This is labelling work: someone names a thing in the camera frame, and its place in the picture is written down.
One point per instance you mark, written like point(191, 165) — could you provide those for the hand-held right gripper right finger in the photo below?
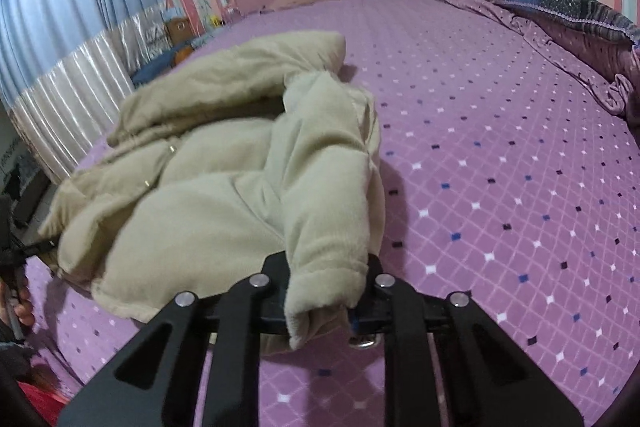
point(376, 307)

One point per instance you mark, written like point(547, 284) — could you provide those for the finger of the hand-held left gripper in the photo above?
point(37, 249)

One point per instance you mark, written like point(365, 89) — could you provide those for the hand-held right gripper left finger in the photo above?
point(272, 274)

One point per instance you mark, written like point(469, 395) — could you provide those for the beige puffer jacket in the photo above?
point(200, 217)

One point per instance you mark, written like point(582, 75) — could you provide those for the person's left forearm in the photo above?
point(15, 357)

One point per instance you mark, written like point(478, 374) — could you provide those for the person's left hand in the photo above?
point(24, 309)

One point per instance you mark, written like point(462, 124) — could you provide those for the dark furniture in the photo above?
point(22, 187)

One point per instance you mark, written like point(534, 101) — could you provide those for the person's red clothing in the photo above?
point(42, 399)

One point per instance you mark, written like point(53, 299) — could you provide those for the bed with purple dotted sheet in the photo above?
point(500, 157)

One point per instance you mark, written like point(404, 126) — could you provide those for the blue and silver curtain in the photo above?
point(75, 32)

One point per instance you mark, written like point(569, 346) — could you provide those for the orange wooden cabinet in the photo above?
point(183, 52)

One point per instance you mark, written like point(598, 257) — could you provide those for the cardboard box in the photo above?
point(177, 28)

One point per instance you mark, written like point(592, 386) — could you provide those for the patchwork quilt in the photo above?
point(550, 7)

